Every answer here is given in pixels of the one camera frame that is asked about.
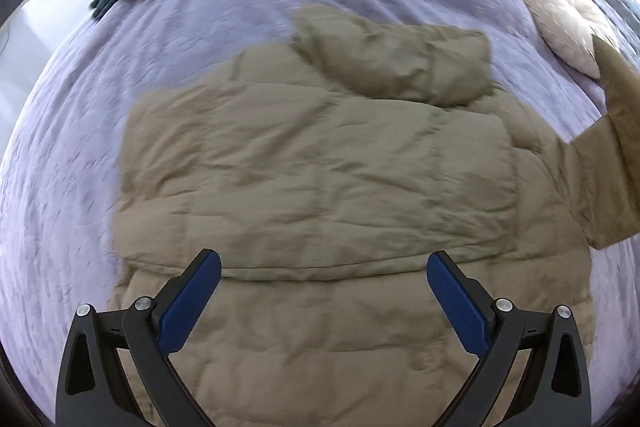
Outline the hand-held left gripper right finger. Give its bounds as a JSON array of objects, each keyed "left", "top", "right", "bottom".
[{"left": 426, "top": 250, "right": 593, "bottom": 427}]

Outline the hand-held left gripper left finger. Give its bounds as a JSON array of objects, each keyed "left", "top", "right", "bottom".
[{"left": 55, "top": 248, "right": 222, "bottom": 427}]

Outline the khaki puffer jacket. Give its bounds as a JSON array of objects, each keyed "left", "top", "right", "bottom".
[{"left": 111, "top": 4, "right": 640, "bottom": 427}]

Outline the purple fleece blanket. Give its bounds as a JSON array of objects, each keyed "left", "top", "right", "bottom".
[{"left": 0, "top": 0, "right": 640, "bottom": 415}]

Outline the cream fluffy pillow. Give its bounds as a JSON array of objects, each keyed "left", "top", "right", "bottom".
[{"left": 517, "top": 0, "right": 621, "bottom": 80}]

